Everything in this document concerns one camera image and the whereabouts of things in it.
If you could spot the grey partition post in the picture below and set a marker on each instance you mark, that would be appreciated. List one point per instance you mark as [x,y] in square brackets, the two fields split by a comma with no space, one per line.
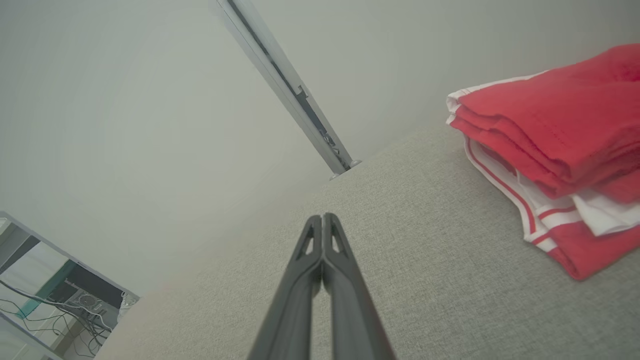
[285,85]

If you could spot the red shorts white trim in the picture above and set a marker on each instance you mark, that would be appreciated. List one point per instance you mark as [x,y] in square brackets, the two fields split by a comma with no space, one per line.
[575,110]

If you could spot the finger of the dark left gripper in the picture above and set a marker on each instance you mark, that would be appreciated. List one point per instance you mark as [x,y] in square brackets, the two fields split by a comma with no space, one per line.
[285,310]
[357,310]

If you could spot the grey fabric sofa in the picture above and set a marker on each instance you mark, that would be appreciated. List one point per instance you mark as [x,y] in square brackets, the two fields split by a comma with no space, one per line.
[425,275]

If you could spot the red Bulls jersey white sleeves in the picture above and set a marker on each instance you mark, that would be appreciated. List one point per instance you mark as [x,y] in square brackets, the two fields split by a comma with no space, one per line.
[590,250]

